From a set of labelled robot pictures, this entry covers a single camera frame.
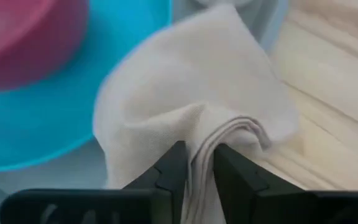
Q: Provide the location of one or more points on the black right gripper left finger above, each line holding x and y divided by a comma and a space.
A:
89, 207

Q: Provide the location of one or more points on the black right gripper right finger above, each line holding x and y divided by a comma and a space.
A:
275, 205

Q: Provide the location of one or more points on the beige cloth napkin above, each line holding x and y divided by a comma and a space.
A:
197, 77

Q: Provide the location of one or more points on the blue plate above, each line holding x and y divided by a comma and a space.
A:
57, 124

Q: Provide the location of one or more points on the pink bowl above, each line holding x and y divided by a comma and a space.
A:
20, 40

